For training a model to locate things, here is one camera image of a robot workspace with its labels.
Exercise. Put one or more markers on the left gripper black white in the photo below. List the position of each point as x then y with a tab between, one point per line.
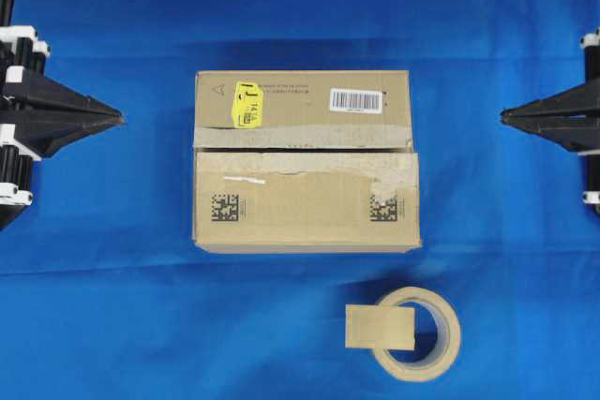
27	137

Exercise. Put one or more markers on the beige tape strip piece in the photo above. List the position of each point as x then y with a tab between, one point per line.
379	327

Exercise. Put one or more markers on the beige tape roll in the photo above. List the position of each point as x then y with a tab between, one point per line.
448	342

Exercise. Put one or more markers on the brown cardboard box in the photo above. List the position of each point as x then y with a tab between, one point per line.
308	180

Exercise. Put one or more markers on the blue table cloth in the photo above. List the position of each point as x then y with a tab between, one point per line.
104	295

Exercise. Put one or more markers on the yellow sticker label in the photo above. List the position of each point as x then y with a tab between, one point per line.
247	106

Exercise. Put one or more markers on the white barcode label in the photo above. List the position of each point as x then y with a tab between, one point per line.
356	101

